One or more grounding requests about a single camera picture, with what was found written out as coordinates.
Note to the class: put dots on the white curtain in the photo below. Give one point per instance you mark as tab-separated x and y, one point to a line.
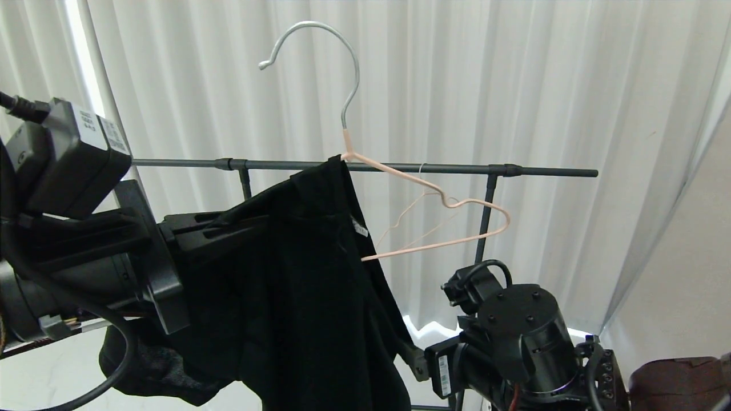
514	85

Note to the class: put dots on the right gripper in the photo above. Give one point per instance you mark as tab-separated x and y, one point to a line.
468	371

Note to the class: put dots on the pink clothes hanger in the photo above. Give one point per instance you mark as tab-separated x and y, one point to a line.
357	80
424	181

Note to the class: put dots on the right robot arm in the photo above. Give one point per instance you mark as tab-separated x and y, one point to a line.
531	331

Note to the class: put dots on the black clothes rack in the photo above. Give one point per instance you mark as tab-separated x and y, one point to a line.
548	171

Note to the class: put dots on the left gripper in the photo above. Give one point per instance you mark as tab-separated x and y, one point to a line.
165	285

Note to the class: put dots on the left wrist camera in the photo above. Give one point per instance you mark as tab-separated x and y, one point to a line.
68	160

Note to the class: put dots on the black garment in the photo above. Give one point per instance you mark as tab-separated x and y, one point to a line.
297	297

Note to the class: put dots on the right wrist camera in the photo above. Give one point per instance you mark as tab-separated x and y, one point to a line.
465	291

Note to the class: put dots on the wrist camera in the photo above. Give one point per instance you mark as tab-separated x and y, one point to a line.
68	160
465	291

